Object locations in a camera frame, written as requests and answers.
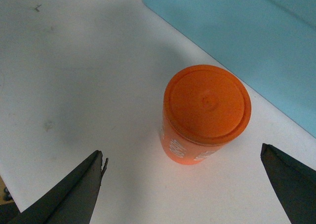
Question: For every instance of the orange cylinder part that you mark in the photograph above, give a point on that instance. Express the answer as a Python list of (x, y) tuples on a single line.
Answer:
[(204, 108)]

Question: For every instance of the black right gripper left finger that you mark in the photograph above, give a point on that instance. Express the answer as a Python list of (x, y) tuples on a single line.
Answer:
[(72, 200)]

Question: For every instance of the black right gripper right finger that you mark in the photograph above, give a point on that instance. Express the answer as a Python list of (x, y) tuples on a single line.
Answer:
[(294, 184)]

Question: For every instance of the light blue plastic box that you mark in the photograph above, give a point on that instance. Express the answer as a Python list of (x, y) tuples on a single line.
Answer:
[(269, 44)]

